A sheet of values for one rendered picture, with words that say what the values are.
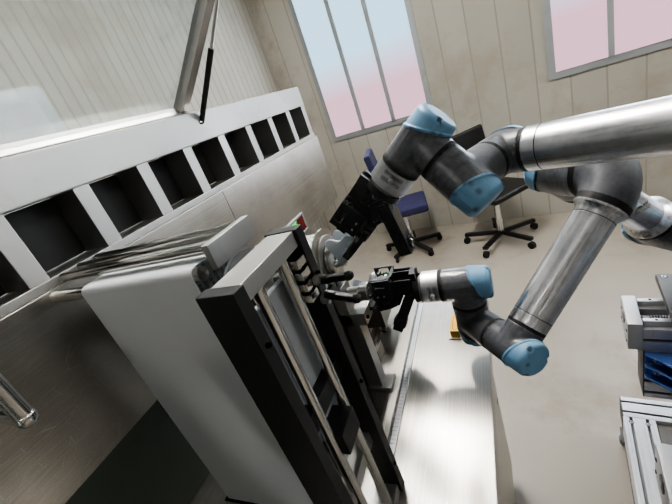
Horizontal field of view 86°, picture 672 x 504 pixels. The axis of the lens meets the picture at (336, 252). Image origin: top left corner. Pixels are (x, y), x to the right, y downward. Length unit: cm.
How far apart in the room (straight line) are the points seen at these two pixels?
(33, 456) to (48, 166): 47
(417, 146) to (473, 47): 292
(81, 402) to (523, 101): 337
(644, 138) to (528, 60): 289
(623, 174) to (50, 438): 107
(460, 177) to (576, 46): 291
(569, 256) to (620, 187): 15
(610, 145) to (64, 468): 96
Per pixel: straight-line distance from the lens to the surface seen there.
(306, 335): 51
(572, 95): 352
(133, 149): 93
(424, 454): 83
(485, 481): 79
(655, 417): 178
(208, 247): 48
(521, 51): 348
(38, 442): 78
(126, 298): 61
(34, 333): 76
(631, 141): 63
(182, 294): 52
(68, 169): 83
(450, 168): 60
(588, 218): 81
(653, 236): 121
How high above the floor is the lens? 157
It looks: 22 degrees down
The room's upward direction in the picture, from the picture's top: 20 degrees counter-clockwise
